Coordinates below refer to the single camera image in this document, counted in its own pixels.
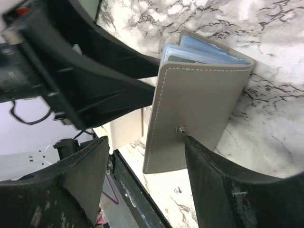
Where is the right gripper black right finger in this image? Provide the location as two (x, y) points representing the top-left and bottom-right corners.
(185, 136), (304, 228)

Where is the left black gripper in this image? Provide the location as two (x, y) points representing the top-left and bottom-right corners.
(0, 7), (81, 128)

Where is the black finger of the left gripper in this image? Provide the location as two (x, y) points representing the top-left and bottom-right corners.
(51, 0), (160, 78)
(21, 9), (157, 130)

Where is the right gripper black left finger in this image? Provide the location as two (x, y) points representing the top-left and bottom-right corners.
(0, 136), (109, 228)

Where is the grey card holder wallet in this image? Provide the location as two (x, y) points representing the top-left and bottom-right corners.
(142, 29), (255, 174)

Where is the black front mounting rail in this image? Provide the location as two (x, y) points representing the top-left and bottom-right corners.
(96, 150), (171, 228)

